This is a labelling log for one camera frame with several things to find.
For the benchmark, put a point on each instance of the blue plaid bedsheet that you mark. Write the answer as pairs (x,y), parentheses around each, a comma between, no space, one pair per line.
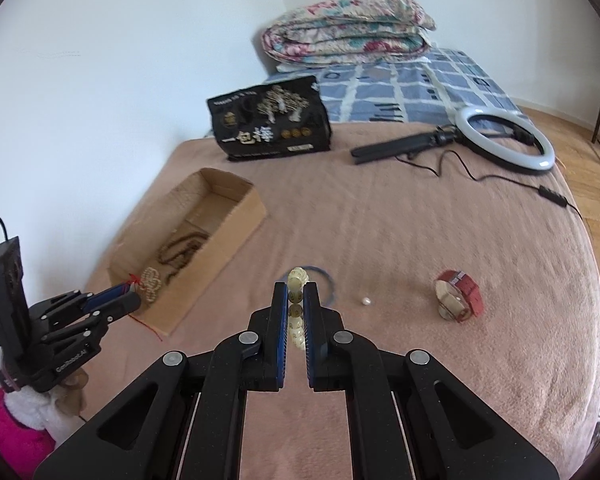
(380,90)

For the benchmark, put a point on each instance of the thin blue bangle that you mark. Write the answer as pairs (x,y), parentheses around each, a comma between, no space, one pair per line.
(330,280)

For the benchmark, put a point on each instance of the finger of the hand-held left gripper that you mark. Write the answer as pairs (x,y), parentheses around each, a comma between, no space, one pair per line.
(110,297)
(125,306)

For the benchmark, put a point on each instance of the person's left forearm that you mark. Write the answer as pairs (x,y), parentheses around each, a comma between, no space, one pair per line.
(10,430)

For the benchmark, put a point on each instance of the folded floral quilt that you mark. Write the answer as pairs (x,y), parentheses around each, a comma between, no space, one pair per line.
(350,25)

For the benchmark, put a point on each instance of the black folded tripod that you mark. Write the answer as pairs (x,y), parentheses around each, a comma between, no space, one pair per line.
(390,149)

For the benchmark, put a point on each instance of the black snack bag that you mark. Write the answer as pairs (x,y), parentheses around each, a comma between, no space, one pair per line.
(265,130)

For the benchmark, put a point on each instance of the pink-brown blanket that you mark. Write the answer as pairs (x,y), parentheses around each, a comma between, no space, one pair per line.
(405,220)

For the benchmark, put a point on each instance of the person's left hand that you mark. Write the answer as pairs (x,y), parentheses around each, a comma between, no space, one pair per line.
(72,390)

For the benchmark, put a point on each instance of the small red box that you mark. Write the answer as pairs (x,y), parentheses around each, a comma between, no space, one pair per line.
(467,287)

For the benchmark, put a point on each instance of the cardboard box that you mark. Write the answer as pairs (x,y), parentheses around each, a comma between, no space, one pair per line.
(230,220)

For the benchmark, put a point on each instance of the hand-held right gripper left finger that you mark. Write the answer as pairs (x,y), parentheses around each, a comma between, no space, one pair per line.
(280,320)

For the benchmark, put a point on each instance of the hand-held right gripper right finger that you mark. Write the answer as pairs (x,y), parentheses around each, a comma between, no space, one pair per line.
(311,320)

